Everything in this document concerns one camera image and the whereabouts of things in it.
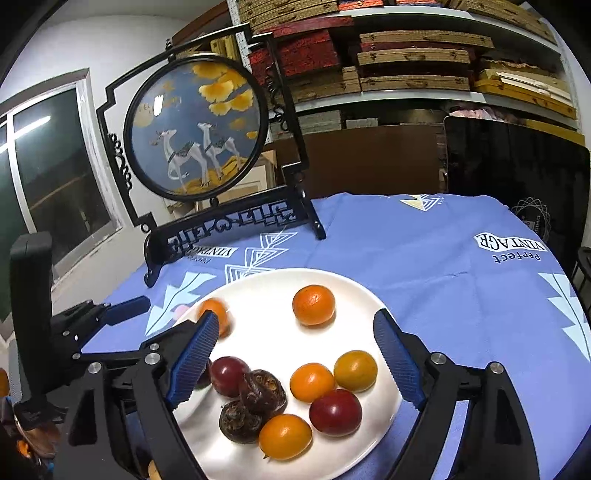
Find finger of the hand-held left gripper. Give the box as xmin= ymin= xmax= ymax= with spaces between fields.
xmin=80 ymin=343 xmax=161 ymax=366
xmin=51 ymin=296 xmax=151 ymax=361

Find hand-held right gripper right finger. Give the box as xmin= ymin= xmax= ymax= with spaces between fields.
xmin=372 ymin=309 xmax=540 ymax=480

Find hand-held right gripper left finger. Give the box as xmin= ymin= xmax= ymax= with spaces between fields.
xmin=68 ymin=310 xmax=221 ymax=480

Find red passion fruit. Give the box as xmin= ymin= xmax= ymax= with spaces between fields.
xmin=308 ymin=388 xmax=363 ymax=437
xmin=210 ymin=355 xmax=252 ymax=398

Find yellow passion fruit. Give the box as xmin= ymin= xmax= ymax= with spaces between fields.
xmin=333 ymin=350 xmax=378 ymax=392

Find orange mandarin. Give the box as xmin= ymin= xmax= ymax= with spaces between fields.
xmin=196 ymin=298 xmax=232 ymax=337
xmin=292 ymin=285 xmax=336 ymax=327
xmin=289 ymin=363 xmax=336 ymax=403
xmin=257 ymin=414 xmax=314 ymax=461

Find dark dried tangerine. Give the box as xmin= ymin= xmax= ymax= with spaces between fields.
xmin=239 ymin=370 xmax=289 ymax=416
xmin=218 ymin=401 xmax=264 ymax=445

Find white round plate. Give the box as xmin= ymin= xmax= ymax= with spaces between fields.
xmin=172 ymin=268 xmax=402 ymax=480

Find blue printed tablecloth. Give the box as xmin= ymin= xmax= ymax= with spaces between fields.
xmin=51 ymin=191 xmax=591 ymax=480

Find aluminium framed window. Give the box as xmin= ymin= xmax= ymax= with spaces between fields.
xmin=0 ymin=69 xmax=124 ymax=342

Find black framed deer screen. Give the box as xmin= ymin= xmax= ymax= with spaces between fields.
xmin=95 ymin=22 xmax=327 ymax=289

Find pink cloth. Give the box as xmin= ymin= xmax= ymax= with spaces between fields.
xmin=449 ymin=106 xmax=505 ymax=121

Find white metal shelf unit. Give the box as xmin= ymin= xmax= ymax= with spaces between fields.
xmin=226 ymin=0 xmax=583 ymax=134

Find dark red lacquer box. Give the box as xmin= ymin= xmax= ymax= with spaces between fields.
xmin=248 ymin=29 xmax=343 ymax=79

